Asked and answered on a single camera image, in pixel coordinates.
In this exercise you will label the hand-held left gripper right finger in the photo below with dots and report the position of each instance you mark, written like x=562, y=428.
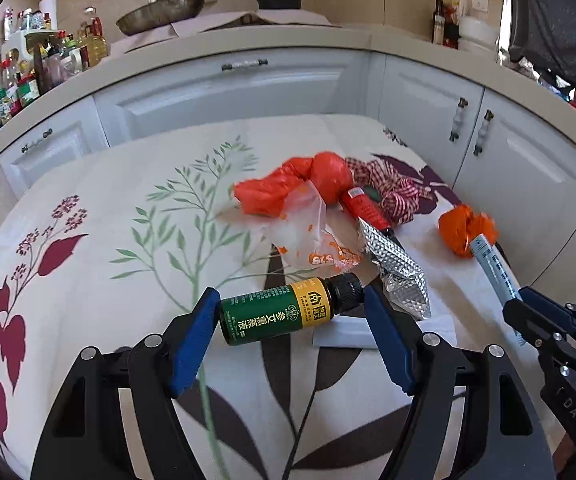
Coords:
x=388, y=340

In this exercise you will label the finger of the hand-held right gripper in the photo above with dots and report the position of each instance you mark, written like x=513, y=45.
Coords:
x=528, y=320
x=548, y=305

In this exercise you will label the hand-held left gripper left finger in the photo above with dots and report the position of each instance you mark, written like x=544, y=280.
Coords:
x=193, y=345

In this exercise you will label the white paper box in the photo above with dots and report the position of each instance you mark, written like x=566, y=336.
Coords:
x=338, y=335

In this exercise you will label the white blue tube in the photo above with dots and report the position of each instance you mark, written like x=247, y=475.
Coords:
x=493, y=265

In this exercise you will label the green bottle with yellow label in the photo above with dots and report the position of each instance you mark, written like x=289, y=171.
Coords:
x=268, y=315

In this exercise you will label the small orange bag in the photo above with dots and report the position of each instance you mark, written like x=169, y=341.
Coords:
x=458, y=230

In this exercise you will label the clear plastic bag orange print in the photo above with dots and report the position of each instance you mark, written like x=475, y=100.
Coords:
x=303, y=230

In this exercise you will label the red checked cloth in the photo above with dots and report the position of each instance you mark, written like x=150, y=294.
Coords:
x=398, y=195

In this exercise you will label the silver foil wrapper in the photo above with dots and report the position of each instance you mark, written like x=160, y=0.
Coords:
x=398, y=265

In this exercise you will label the red tube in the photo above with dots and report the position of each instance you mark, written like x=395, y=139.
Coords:
x=363, y=205

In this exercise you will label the floral tablecloth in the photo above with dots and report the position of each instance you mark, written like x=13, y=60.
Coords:
x=118, y=210

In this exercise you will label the large orange plastic bag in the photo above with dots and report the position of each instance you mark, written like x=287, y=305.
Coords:
x=268, y=192

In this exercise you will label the white kitchen cabinets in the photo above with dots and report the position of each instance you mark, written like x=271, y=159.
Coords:
x=268, y=95

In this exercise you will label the white lidded container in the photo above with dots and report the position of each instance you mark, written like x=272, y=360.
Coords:
x=478, y=32

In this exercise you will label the dark sauce bottle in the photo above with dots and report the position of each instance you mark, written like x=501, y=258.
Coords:
x=438, y=25

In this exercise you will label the beige stone counter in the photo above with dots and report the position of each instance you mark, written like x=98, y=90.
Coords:
x=268, y=42

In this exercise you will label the white plastic bag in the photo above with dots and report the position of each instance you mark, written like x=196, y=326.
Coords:
x=461, y=5

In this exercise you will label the group of seasoning bottles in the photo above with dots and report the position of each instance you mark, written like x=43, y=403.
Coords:
x=43, y=65

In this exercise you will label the metal wok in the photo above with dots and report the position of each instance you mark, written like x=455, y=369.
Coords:
x=163, y=12

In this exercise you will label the white wall socket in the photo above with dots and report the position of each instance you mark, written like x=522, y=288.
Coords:
x=479, y=2

